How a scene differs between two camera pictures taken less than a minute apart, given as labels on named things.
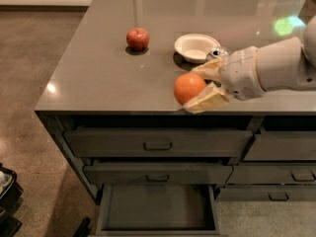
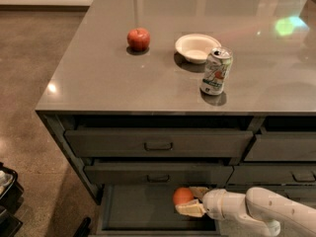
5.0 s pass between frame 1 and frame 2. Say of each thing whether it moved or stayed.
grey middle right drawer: stayed
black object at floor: stayed
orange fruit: moved
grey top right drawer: stayed
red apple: stayed
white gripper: moved
